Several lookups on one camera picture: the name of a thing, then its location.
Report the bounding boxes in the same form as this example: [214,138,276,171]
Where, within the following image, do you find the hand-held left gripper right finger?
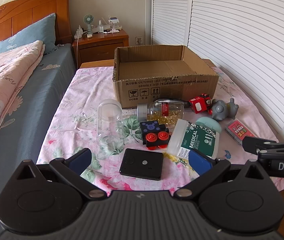
[174,151,270,201]

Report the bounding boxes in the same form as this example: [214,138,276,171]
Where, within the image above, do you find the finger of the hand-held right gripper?
[242,136,284,155]

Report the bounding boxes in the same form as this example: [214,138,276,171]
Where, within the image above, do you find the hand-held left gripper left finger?
[15,148,106,201]

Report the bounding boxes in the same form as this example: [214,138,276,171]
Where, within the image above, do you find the red card pack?
[225,119,257,145]

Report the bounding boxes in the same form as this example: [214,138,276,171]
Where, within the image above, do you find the clear plastic cup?
[97,99,125,155]

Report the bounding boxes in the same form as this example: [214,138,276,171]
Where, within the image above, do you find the grey elephant toy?
[210,99,240,121]

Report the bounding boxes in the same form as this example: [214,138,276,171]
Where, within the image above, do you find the black square device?
[119,148,164,181]

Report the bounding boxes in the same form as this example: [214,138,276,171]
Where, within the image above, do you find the black toy train red wheels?
[139,121,170,150]

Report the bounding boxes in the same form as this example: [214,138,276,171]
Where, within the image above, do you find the brown cardboard box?
[112,45,219,109]

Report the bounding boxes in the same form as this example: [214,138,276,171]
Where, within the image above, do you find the white cotton swab container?
[166,119,220,159]

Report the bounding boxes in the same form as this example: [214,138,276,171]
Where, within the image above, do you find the mint green round case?
[196,116,222,133]

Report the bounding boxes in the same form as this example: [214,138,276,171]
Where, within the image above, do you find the pink floral tablecloth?
[36,64,284,195]

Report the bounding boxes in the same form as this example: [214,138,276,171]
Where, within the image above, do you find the yellow capsule bottle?
[137,99,185,125]

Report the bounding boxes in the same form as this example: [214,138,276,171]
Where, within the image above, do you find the blue bed sheet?
[0,43,77,240]

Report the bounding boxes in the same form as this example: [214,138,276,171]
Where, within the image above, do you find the wooden table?
[79,58,218,70]

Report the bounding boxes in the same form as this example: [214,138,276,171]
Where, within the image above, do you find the white louvered door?
[187,0,284,140]
[151,0,194,48]

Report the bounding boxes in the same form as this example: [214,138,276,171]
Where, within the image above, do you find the wooden nightstand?
[72,29,129,69]

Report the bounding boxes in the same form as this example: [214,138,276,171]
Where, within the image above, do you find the pink floral quilt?
[0,40,46,153]

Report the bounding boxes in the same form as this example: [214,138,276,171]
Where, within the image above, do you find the white power strip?
[74,25,84,40]

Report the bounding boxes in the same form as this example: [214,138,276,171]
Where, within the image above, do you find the blue flower-print pillow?
[0,13,57,55]

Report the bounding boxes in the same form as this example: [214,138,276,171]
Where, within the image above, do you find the small green desk fan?
[83,14,94,38]

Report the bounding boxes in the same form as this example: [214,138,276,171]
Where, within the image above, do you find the white phone stand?
[108,16,122,33]

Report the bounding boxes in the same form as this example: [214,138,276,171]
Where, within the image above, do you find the wooden bed headboard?
[0,0,72,65]

